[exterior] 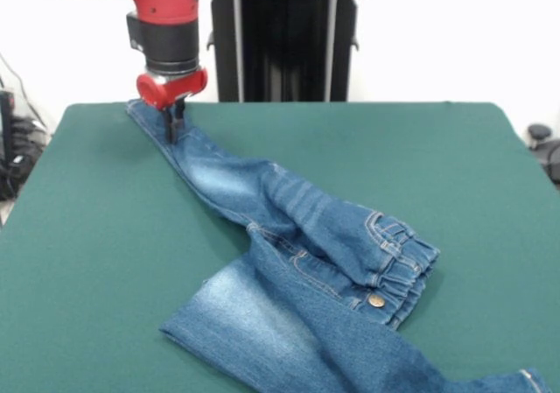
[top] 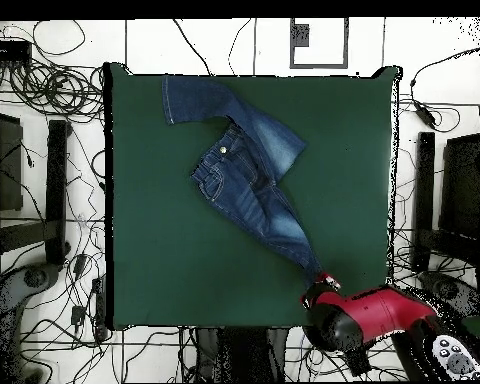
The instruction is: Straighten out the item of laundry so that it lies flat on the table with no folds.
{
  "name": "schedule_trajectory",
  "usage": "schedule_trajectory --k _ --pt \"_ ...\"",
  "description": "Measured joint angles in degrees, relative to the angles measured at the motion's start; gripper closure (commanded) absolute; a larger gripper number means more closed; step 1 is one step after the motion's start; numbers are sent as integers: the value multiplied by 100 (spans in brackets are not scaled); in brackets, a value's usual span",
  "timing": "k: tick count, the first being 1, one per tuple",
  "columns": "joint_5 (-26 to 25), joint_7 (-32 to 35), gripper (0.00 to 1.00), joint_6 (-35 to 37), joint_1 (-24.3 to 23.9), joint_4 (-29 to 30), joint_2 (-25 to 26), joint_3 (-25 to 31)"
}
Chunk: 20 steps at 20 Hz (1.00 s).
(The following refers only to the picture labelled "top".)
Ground blue denim jeans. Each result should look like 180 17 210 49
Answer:
160 74 325 290

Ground black flat box device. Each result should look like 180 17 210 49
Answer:
0 38 33 63

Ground black power strip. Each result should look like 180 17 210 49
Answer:
343 347 372 377
91 275 110 341

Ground black metal bar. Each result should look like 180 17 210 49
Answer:
410 131 436 274
44 119 72 267

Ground dark green table cloth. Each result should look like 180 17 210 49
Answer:
103 61 403 331

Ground black case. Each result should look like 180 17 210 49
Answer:
438 133 480 241
0 111 25 213

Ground black power adapter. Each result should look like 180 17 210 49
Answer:
414 100 438 127

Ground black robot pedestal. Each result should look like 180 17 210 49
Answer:
193 327 290 383

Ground grey square frame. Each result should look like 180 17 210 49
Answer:
289 17 350 70

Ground coiled black cable bundle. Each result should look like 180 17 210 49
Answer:
7 59 105 121

